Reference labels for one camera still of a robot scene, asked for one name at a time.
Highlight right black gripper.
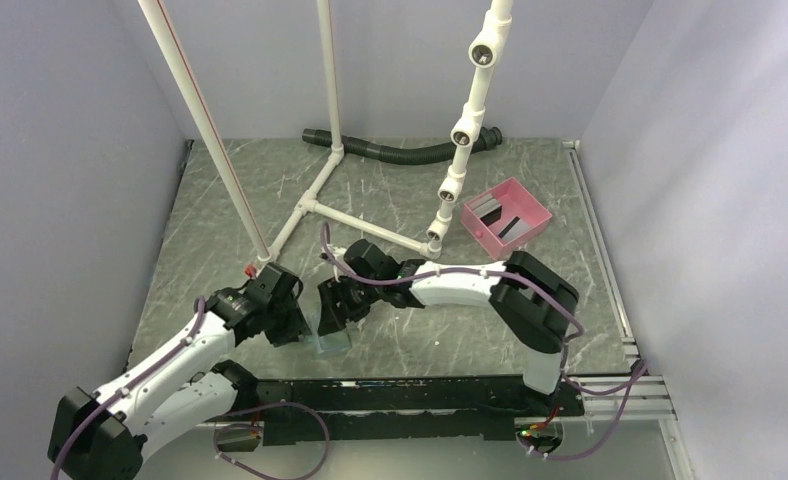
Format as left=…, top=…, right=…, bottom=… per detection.
left=318, top=271, right=384, bottom=336

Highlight grey card stack in tray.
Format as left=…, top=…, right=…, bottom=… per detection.
left=470, top=193, right=503, bottom=226

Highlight black corrugated hose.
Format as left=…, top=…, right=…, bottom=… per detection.
left=301, top=127, right=504, bottom=167

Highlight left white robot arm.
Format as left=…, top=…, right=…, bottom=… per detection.
left=47, top=263, right=310, bottom=479

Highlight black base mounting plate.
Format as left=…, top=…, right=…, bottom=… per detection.
left=195, top=360, right=584, bottom=446

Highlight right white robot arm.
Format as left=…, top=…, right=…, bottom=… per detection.
left=313, top=239, right=579, bottom=415

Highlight pink plastic card tray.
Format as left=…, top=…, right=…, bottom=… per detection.
left=460, top=178, right=552, bottom=260

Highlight black striped card in tray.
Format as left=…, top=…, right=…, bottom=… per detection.
left=498, top=216, right=530, bottom=243

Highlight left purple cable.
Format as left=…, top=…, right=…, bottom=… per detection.
left=49, top=296, right=330, bottom=480

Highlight white PVC pipe frame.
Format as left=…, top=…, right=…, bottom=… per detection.
left=136, top=0, right=516, bottom=266

